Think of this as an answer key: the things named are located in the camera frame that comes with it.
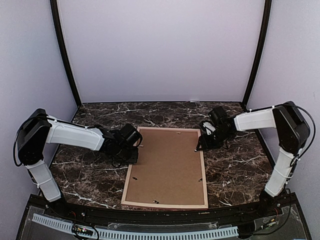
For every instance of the pink wooden picture frame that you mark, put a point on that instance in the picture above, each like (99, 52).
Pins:
(205, 175)

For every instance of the black corner post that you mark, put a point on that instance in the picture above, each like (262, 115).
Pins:
(258, 53)
(63, 52)

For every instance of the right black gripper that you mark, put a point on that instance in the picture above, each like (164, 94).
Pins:
(205, 143)

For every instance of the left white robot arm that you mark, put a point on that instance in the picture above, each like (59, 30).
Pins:
(40, 129)

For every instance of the brown backing board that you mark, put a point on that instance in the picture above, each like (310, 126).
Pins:
(165, 165)

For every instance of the white slotted cable duct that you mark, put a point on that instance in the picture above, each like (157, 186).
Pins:
(86, 232)

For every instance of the right black corner post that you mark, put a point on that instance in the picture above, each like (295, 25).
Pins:
(258, 53)

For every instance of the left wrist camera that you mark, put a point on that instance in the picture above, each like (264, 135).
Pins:
(129, 135)

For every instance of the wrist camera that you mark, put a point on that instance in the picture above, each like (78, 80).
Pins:
(217, 117)
(129, 135)

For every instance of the left black corner post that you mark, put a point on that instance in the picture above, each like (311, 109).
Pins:
(63, 52)

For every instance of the black front rail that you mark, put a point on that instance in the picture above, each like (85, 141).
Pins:
(241, 214)

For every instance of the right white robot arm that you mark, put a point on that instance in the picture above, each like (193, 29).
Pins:
(295, 136)

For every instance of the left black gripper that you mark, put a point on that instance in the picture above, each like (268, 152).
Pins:
(134, 158)

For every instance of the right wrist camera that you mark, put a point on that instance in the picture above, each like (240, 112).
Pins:
(217, 117)

